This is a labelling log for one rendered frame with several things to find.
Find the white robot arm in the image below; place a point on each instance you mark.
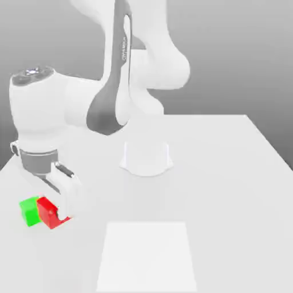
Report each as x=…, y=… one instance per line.
x=41, y=107

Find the small green cube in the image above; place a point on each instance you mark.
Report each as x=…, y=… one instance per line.
x=29, y=211

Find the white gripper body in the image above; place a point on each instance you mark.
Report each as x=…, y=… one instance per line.
x=68, y=192

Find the small red cube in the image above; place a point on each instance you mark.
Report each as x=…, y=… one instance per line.
x=47, y=212

